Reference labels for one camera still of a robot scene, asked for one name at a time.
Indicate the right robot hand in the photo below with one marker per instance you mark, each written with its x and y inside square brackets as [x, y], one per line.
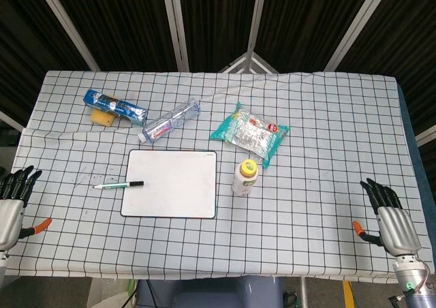
[395, 219]

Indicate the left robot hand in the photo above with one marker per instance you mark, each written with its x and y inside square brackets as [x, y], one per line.
[10, 212]

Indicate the green whiteboard marker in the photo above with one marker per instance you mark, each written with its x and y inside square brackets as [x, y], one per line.
[119, 185]

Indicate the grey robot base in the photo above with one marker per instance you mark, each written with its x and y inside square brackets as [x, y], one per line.
[211, 292]

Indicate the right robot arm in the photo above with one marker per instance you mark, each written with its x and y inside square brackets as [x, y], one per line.
[413, 280]

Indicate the white dry-erase board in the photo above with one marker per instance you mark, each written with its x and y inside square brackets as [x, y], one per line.
[170, 182]

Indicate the yellow sponge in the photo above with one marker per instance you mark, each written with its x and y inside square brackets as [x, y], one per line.
[101, 118]

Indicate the blue cookie package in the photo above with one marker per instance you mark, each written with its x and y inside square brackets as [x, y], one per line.
[114, 107]

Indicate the white yellow-capped drink bottle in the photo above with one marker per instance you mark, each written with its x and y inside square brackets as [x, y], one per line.
[246, 178]

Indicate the teal snack bag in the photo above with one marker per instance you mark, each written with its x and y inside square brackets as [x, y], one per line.
[250, 132]

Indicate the checkered white tablecloth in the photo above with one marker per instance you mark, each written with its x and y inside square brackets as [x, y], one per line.
[218, 171]

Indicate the clear plastic water bottle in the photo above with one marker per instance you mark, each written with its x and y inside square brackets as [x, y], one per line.
[172, 119]

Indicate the white metal frame stand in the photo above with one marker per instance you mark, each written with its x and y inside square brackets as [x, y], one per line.
[247, 64]

